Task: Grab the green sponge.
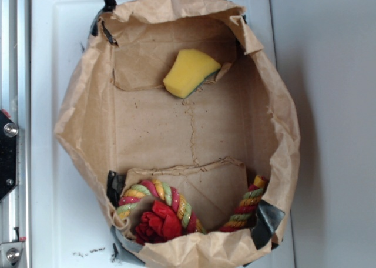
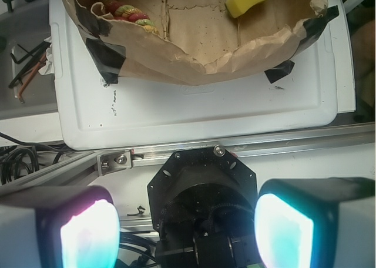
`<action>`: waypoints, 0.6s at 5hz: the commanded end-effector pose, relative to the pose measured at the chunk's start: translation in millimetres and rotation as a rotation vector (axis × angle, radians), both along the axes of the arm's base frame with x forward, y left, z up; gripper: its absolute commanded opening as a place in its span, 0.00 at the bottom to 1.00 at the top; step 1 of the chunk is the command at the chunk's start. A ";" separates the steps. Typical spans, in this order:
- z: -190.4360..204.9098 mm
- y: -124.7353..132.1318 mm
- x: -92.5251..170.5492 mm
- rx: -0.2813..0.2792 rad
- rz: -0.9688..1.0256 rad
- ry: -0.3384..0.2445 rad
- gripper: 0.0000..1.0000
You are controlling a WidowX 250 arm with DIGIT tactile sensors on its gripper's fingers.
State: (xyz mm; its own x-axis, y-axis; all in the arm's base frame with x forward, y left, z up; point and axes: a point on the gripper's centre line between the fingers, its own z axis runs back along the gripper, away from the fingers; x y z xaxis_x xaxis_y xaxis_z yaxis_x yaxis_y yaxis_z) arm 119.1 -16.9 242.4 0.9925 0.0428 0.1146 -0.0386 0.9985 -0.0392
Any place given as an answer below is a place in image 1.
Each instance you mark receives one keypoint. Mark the multicolour rope toy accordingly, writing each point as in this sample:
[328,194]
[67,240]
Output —
[183,210]

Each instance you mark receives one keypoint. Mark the red crumpled tissue paper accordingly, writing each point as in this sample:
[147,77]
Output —
[158,225]

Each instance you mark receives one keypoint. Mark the yellow green sponge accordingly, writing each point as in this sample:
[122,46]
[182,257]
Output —
[189,70]

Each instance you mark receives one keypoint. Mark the aluminium frame rail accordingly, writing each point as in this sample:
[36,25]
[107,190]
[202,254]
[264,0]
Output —
[15,76]

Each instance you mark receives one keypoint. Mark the white plastic tray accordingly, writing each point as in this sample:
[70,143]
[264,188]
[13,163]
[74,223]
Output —
[68,225]

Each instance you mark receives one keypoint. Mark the silver corner bracket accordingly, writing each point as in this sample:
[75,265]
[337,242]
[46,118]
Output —
[12,255]

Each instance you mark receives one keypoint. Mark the brown paper bag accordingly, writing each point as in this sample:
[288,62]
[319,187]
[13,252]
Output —
[132,47]

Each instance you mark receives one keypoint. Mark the black metal bracket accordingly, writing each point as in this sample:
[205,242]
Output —
[8,155]

